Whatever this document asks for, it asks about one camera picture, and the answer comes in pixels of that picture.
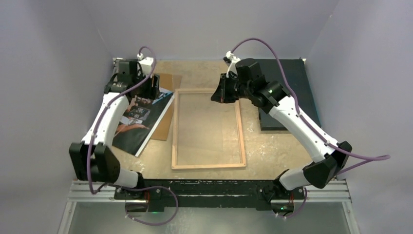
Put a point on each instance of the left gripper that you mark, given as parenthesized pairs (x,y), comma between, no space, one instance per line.
(153,91)

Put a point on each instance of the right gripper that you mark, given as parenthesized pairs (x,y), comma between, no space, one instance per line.
(222,95)

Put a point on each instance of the printed photo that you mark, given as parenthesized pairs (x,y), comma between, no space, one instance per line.
(139,122)

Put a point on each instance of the picture frame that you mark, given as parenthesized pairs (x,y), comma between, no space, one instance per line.
(206,166)

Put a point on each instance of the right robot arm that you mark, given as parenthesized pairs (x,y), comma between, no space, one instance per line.
(244,79)

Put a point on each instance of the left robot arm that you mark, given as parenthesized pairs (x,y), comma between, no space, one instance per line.
(129,77)

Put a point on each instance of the black mounting plate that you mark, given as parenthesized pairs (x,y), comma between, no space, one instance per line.
(262,195)

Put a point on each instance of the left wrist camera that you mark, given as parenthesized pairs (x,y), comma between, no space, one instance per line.
(145,64)

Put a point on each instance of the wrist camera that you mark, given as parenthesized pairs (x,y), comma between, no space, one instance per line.
(231,60)
(145,64)

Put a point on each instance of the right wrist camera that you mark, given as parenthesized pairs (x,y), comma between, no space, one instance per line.
(231,60)

